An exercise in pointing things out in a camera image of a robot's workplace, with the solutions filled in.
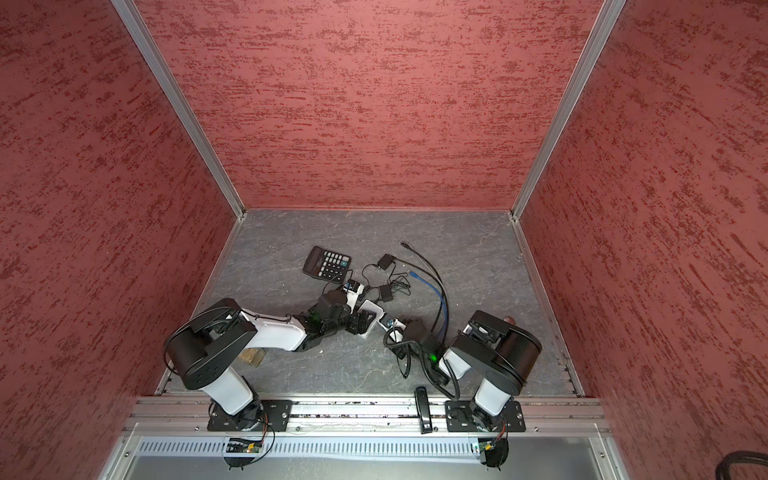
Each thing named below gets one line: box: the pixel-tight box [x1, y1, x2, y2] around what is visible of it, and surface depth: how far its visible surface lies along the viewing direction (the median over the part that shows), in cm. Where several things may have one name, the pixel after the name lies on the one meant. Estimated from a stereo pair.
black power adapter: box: [378, 254, 393, 270], surface depth 106 cm
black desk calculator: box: [302, 245, 352, 284], surface depth 105 cm
